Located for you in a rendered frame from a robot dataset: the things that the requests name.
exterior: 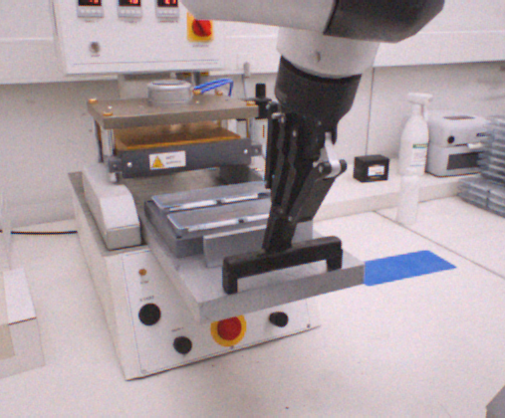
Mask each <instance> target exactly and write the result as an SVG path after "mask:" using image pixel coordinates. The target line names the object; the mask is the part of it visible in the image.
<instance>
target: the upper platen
mask: <svg viewBox="0 0 505 418"><path fill-rule="evenodd" d="M115 137H116V146H117V155H118V156H120V151H121V150H130V149H140V148H149V147H158V146H168V145H177V144H186V143H194V142H204V141H214V140H223V139H233V138H241V136H240V135H238V134H236V133H235V132H233V131H231V130H228V129H226V127H222V126H220V125H218V124H216V123H214V122H213V121H201V122H190V123H178V124H168V125H156V126H145V127H133V128H123V129H115Z"/></svg>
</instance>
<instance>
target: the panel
mask: <svg viewBox="0 0 505 418"><path fill-rule="evenodd" d="M119 257H120V262H121V268H122V274H123V279H124V284H125V296H126V306H127V311H128V317H129V322H130V328H131V333H132V339H133V344H134V350H135V355H136V361H137V366H138V372H139V377H143V376H147V375H150V374H154V373H157V372H161V371H164V370H166V369H170V368H173V367H177V366H180V365H184V364H187V363H190V362H193V361H197V360H201V359H204V358H208V357H211V356H214V355H217V354H221V353H224V352H228V351H231V350H234V349H238V348H241V347H248V346H252V345H255V344H258V343H261V342H265V341H268V340H272V339H276V338H278V337H282V336H285V335H289V334H292V333H296V332H299V331H302V330H305V329H309V328H313V326H312V322H311V316H310V311H309V305H308V301H307V299H305V300H301V301H297V302H290V303H286V304H282V305H278V306H275V307H271V308H267V309H263V310H259V311H257V312H254V313H247V314H243V315H239V316H237V318H238V319H239V320H240V322H241V332H240V334H239V335H238V336H237V337H236V338H235V339H234V340H225V339H223V338H221V337H220V336H219V335H218V333H217V324H218V321H216V322H213V323H209V324H198V323H197V321H196V320H195V318H194V317H193V315H192V312H191V310H190V309H189V307H188V306H187V304H186V303H185V302H184V301H183V299H182V297H181V296H180V294H179V293H178V291H177V290H176V288H175V287H174V285H173V283H172V282H171V280H170V278H169V277H168V275H167V274H166V272H165V270H164V269H163V267H162V266H161V264H160V263H159V261H158V260H157V259H156V257H155V256H154V254H153V253H152V251H151V250H150V248H149V249H143V250H138V251H132V252H127V253H122V254H119ZM147 305H153V306H156V307H157V308H158V309H159V319H158V321H157V322H155V323H153V324H146V323H145V322H144V321H143V320H142V319H141V311H142V309H143V308H144V307H146V306H147ZM274 312H283V313H285V314H287V316H288V318H289V322H288V324H286V325H285V326H283V327H279V326H277V325H275V324H273V323H271V322H270V321H269V317H270V314H271V313H274ZM179 336H186V337H188V338H189V339H190V341H191V343H192V347H191V349H190V351H189V352H188V353H186V354H181V353H179V352H178V351H176V350H174V348H173V346H172V345H173V342H174V339H175V338H176V337H179Z"/></svg>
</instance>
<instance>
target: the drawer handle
mask: <svg viewBox="0 0 505 418"><path fill-rule="evenodd" d="M342 257H343V248H342V240H340V238H339V237H337V236H328V237H323V238H318V239H309V240H304V241H299V242H295V243H290V244H286V245H281V246H276V247H272V248H267V249H262V250H257V251H253V252H248V253H243V254H238V255H234V256H229V257H226V258H224V259H223V266H222V287H223V289H224V290H225V291H226V292H227V293H228V295H232V294H235V293H237V279H244V278H249V277H253V276H257V275H261V274H266V273H270V272H275V271H278V270H283V269H287V268H292V267H296V266H300V265H304V264H309V263H313V262H318V261H321V260H326V264H327V265H328V266H330V267H331V268H332V269H334V270H337V269H340V268H341V267H342Z"/></svg>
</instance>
